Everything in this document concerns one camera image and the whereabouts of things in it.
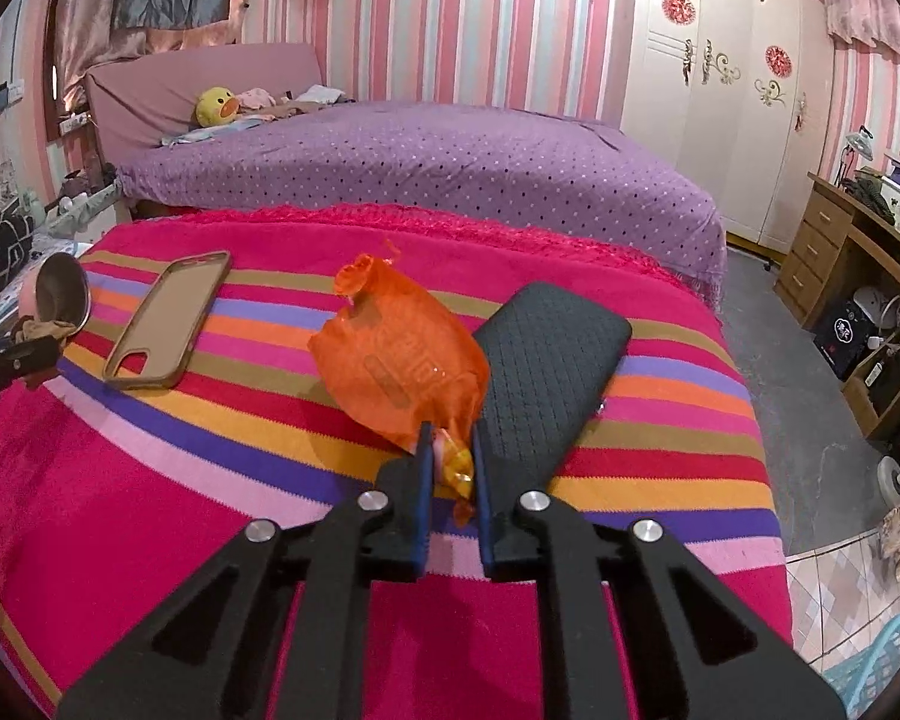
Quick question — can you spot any striped pink blanket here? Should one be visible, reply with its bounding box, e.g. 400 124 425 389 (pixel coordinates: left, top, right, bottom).
0 202 792 720

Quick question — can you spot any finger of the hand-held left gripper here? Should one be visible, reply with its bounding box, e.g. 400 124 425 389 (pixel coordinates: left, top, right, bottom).
0 334 62 410

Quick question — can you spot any wooden desk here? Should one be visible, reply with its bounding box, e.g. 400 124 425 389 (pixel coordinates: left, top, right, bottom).
774 172 900 440

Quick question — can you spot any purple dotted bed cover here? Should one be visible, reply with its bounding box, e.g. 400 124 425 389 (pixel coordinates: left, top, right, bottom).
116 100 727 308

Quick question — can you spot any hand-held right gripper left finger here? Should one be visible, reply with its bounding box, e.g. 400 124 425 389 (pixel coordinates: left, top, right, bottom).
56 420 436 720

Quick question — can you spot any pink mug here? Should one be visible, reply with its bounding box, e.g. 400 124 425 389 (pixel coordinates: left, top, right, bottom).
21 251 91 335

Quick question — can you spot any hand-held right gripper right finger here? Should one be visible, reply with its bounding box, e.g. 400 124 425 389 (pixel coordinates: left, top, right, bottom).
471 420 848 720

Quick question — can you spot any pink covered headboard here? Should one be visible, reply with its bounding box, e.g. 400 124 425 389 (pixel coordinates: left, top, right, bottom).
82 43 323 166

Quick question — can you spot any brown paper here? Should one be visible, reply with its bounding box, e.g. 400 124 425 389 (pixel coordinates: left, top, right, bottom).
11 317 76 346

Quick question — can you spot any black textured pouch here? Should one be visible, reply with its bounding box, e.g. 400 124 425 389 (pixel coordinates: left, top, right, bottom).
471 281 633 492

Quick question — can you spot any yellow duck plush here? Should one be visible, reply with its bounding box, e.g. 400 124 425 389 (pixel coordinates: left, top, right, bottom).
195 86 239 128

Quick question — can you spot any white wardrobe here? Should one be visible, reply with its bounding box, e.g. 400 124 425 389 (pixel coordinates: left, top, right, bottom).
621 0 837 252

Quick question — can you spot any orange plastic bag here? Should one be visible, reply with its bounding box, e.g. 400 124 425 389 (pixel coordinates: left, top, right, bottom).
307 240 492 522

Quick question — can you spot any desk lamp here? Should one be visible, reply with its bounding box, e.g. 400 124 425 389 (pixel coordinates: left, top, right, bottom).
840 127 875 188

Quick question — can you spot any black box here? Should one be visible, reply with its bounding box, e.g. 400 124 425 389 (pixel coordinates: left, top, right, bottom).
814 296 882 380

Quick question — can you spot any light blue plastic basket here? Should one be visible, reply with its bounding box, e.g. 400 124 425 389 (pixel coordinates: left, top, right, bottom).
821 610 900 720

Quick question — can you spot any pink satin curtain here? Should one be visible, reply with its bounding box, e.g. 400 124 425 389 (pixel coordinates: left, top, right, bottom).
51 0 256 102

